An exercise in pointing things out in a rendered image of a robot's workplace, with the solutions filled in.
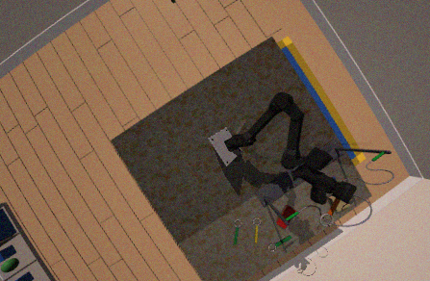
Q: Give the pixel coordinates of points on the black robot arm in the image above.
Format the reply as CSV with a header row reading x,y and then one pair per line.
x,y
316,159

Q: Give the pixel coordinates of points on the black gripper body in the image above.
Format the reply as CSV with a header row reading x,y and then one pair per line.
x,y
342,190

